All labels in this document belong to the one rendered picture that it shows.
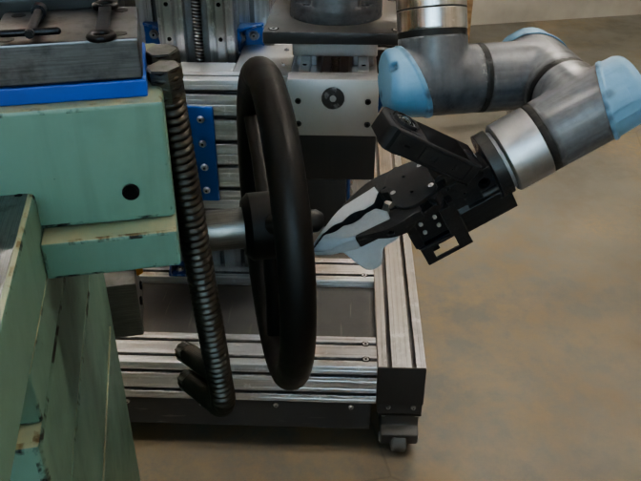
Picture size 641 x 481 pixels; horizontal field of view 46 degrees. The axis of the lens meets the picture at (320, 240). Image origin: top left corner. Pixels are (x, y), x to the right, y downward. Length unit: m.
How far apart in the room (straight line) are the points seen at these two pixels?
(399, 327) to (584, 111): 0.82
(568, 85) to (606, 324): 1.27
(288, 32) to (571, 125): 0.56
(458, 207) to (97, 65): 0.41
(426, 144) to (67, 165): 0.34
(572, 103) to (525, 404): 1.04
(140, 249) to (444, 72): 0.40
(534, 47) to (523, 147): 0.14
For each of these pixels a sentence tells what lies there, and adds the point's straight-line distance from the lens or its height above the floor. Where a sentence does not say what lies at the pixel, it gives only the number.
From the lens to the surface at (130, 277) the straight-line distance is 0.97.
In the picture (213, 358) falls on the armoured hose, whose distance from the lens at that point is 0.70.
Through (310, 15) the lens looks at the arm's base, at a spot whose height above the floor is 0.83.
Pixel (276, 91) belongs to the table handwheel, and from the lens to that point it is 0.57.
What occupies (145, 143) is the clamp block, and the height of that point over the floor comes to 0.93.
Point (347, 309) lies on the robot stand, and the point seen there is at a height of 0.21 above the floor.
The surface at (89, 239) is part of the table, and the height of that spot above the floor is 0.87.
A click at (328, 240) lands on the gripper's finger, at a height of 0.74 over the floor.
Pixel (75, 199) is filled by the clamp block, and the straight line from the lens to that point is 0.56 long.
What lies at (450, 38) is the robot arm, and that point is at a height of 0.92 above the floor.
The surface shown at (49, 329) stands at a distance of 0.56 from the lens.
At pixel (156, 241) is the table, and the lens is 0.55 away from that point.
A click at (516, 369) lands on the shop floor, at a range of 1.80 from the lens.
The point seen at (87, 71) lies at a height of 0.98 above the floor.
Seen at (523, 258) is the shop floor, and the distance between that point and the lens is 2.21.
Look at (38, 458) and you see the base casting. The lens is 0.51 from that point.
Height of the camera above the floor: 1.14
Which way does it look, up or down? 31 degrees down
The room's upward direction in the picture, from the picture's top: straight up
